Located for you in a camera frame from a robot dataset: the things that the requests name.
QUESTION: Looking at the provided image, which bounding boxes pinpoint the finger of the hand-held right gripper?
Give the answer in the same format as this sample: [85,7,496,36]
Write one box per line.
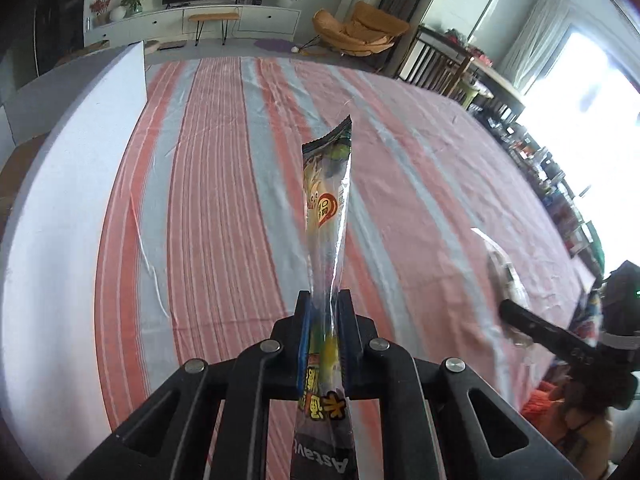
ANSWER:
[500,299,601,361]

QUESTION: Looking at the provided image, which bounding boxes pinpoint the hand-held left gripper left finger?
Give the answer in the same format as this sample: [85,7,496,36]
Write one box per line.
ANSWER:
[67,290,312,480]

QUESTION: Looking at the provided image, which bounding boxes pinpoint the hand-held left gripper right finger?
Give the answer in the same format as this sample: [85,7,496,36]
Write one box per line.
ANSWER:
[336,287,583,480]

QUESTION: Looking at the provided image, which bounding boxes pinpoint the bread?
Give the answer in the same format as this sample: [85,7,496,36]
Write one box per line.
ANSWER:
[470,227,538,348]

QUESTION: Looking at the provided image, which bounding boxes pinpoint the long clear jelly stick packet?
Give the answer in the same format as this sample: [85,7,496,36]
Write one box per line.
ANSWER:
[290,115,358,480]

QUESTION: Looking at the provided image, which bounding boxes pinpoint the white cardboard box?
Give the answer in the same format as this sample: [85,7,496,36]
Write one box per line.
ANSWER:
[0,40,148,441]

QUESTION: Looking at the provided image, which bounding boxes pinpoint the person's right hand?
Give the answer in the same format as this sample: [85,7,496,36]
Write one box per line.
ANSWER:
[560,410,615,471]

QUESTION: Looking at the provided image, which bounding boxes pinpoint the orange fuzzy cloth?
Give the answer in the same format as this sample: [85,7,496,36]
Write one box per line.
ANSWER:
[520,380,571,441]

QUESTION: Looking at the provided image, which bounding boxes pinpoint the row of cluttered small items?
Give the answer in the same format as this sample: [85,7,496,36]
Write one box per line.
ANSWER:
[480,105,606,271]

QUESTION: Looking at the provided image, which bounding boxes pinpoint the wooden dining table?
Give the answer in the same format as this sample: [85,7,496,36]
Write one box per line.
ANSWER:
[467,57,526,121]

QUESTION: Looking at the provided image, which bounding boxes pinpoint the dark wooden slatted chair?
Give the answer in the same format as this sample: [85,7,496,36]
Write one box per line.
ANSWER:
[397,25,476,103]

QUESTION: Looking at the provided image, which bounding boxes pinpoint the white sheer curtain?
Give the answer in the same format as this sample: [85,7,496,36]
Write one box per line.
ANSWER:
[497,0,573,96]

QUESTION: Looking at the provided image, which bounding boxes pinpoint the purple round rug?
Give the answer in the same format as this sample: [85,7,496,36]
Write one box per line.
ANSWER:
[255,37,298,53]

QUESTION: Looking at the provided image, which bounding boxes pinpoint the orange lounge chair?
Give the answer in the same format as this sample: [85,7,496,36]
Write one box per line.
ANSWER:
[312,1,411,58]

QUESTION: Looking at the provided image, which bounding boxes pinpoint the white television cabinet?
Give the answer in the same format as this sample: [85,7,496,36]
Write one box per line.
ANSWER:
[84,2,301,48]

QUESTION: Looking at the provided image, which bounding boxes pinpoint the wooden bench with black legs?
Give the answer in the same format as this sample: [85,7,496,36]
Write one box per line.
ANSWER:
[188,11,241,47]

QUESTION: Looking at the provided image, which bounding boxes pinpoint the brown cardboard box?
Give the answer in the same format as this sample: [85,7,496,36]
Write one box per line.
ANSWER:
[55,40,108,66]

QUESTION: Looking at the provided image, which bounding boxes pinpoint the red flowers in vase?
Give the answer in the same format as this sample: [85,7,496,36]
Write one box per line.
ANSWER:
[90,0,115,26]

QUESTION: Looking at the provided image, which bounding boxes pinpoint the dark glass cabinet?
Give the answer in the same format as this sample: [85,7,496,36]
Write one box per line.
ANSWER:
[32,0,91,78]

